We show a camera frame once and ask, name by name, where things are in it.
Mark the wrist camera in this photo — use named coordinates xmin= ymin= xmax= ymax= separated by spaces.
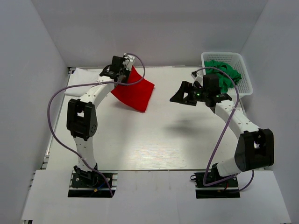
xmin=123 ymin=53 xmax=136 ymax=71
xmin=191 ymin=71 xmax=203 ymax=87

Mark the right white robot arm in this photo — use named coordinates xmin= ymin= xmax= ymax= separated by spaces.
xmin=170 ymin=74 xmax=274 ymax=187

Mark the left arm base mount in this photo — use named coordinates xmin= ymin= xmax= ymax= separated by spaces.
xmin=68 ymin=171 xmax=113 ymax=198

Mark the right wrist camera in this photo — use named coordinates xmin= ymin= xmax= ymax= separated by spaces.
xmin=191 ymin=71 xmax=203 ymax=87

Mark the white plastic basket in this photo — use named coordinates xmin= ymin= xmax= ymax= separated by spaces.
xmin=201 ymin=52 xmax=253 ymax=98

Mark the red t shirt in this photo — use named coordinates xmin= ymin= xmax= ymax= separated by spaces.
xmin=111 ymin=79 xmax=155 ymax=112

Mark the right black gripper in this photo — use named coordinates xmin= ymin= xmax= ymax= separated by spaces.
xmin=170 ymin=81 xmax=209 ymax=106

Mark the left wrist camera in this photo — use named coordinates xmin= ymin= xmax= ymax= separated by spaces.
xmin=123 ymin=53 xmax=136 ymax=71

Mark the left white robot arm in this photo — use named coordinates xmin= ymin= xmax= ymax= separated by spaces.
xmin=66 ymin=55 xmax=135 ymax=186

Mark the folded white t shirt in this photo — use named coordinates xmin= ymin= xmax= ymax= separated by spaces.
xmin=64 ymin=68 xmax=102 ymax=97

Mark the green t shirt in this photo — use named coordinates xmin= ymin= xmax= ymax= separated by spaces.
xmin=204 ymin=60 xmax=242 ymax=93

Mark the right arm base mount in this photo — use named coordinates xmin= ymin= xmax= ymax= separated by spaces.
xmin=190 ymin=172 xmax=240 ymax=199

